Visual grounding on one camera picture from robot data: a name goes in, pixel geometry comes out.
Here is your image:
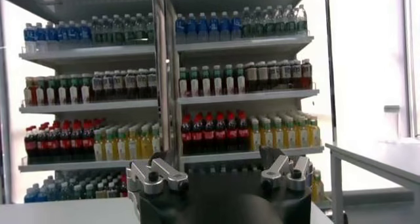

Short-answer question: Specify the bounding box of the beige label dark bottle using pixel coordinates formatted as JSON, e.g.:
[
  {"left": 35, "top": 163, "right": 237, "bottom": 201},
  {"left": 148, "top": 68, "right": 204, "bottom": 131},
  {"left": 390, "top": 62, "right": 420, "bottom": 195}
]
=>
[
  {"left": 257, "top": 62, "right": 269, "bottom": 92},
  {"left": 245, "top": 62, "right": 258, "bottom": 93}
]

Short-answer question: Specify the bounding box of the clear plastic cup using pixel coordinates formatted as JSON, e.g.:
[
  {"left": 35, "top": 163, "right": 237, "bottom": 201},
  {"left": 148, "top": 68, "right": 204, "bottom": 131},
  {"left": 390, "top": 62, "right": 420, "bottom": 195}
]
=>
[{"left": 383, "top": 104, "right": 402, "bottom": 141}]

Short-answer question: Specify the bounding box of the grey frame white table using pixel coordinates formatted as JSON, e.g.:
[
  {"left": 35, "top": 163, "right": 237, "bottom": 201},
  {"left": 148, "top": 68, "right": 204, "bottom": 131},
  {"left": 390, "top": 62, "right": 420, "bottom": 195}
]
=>
[{"left": 324, "top": 136, "right": 420, "bottom": 224}]

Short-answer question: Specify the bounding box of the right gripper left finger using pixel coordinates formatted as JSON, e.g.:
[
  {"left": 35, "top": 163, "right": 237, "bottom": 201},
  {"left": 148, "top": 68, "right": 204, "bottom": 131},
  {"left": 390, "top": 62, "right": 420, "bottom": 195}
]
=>
[{"left": 126, "top": 152, "right": 190, "bottom": 196}]

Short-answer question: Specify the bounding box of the black metal pole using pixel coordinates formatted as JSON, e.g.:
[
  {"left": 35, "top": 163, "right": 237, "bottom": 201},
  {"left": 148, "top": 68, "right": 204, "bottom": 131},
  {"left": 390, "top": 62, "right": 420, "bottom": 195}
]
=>
[{"left": 323, "top": 0, "right": 339, "bottom": 144}]

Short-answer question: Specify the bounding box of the clear green water bottle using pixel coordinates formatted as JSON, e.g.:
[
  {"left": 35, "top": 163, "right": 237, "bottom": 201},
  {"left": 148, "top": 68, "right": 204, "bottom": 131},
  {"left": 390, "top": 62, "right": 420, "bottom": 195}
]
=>
[
  {"left": 262, "top": 6, "right": 275, "bottom": 37},
  {"left": 284, "top": 5, "right": 297, "bottom": 35},
  {"left": 295, "top": 4, "right": 308, "bottom": 35},
  {"left": 134, "top": 13, "right": 146, "bottom": 44},
  {"left": 91, "top": 16, "right": 102, "bottom": 46},
  {"left": 123, "top": 14, "right": 135, "bottom": 45},
  {"left": 144, "top": 12, "right": 156, "bottom": 44},
  {"left": 241, "top": 7, "right": 253, "bottom": 38},
  {"left": 274, "top": 5, "right": 285, "bottom": 36},
  {"left": 101, "top": 15, "right": 113, "bottom": 45},
  {"left": 252, "top": 7, "right": 264, "bottom": 37},
  {"left": 112, "top": 14, "right": 124, "bottom": 45}
]

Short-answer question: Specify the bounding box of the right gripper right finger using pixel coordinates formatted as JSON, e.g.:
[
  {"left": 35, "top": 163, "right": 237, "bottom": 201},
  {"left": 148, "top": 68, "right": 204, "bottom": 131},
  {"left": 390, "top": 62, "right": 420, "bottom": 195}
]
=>
[{"left": 259, "top": 146, "right": 313, "bottom": 192}]

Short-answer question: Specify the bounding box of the red cap cola bottle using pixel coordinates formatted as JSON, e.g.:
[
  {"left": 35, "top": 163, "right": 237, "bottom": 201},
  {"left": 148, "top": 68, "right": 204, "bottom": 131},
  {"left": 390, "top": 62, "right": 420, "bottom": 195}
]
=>
[
  {"left": 237, "top": 111, "right": 250, "bottom": 152},
  {"left": 82, "top": 120, "right": 95, "bottom": 160},
  {"left": 214, "top": 112, "right": 227, "bottom": 153},
  {"left": 226, "top": 112, "right": 238, "bottom": 152},
  {"left": 58, "top": 122, "right": 72, "bottom": 161},
  {"left": 192, "top": 114, "right": 204, "bottom": 154},
  {"left": 70, "top": 121, "right": 83, "bottom": 161},
  {"left": 47, "top": 122, "right": 60, "bottom": 162},
  {"left": 203, "top": 113, "right": 215, "bottom": 154},
  {"left": 180, "top": 115, "right": 193, "bottom": 154},
  {"left": 24, "top": 126, "right": 37, "bottom": 162},
  {"left": 35, "top": 123, "right": 49, "bottom": 162}
]

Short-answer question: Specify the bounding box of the blue label water bottle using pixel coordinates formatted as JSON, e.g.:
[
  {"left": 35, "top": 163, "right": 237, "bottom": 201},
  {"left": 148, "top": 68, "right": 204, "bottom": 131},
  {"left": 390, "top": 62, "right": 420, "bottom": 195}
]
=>
[
  {"left": 230, "top": 11, "right": 242, "bottom": 41},
  {"left": 68, "top": 20, "right": 80, "bottom": 49},
  {"left": 219, "top": 11, "right": 231, "bottom": 41},
  {"left": 35, "top": 22, "right": 47, "bottom": 53},
  {"left": 79, "top": 19, "right": 92, "bottom": 48},
  {"left": 186, "top": 13, "right": 198, "bottom": 43},
  {"left": 56, "top": 20, "right": 69, "bottom": 51},
  {"left": 208, "top": 12, "right": 221, "bottom": 42},
  {"left": 46, "top": 21, "right": 58, "bottom": 51},
  {"left": 175, "top": 14, "right": 187, "bottom": 44},
  {"left": 197, "top": 12, "right": 209, "bottom": 43},
  {"left": 24, "top": 23, "right": 36, "bottom": 54}
]

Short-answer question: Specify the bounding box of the dark drink bottle white label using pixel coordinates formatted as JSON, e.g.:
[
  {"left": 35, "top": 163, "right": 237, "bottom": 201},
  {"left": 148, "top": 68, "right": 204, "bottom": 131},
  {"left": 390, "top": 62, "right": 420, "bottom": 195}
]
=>
[
  {"left": 113, "top": 70, "right": 125, "bottom": 101},
  {"left": 290, "top": 60, "right": 303, "bottom": 90},
  {"left": 92, "top": 72, "right": 104, "bottom": 102},
  {"left": 125, "top": 70, "right": 137, "bottom": 101},
  {"left": 268, "top": 60, "right": 280, "bottom": 91},
  {"left": 146, "top": 68, "right": 158, "bottom": 99},
  {"left": 102, "top": 71, "right": 114, "bottom": 101},
  {"left": 279, "top": 60, "right": 291, "bottom": 91},
  {"left": 136, "top": 69, "right": 148, "bottom": 100}
]

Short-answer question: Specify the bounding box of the red drink bottle white label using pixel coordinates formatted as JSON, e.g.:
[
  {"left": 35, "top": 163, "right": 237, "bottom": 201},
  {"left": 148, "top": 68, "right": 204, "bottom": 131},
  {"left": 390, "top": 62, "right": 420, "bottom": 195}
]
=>
[{"left": 301, "top": 58, "right": 313, "bottom": 90}]

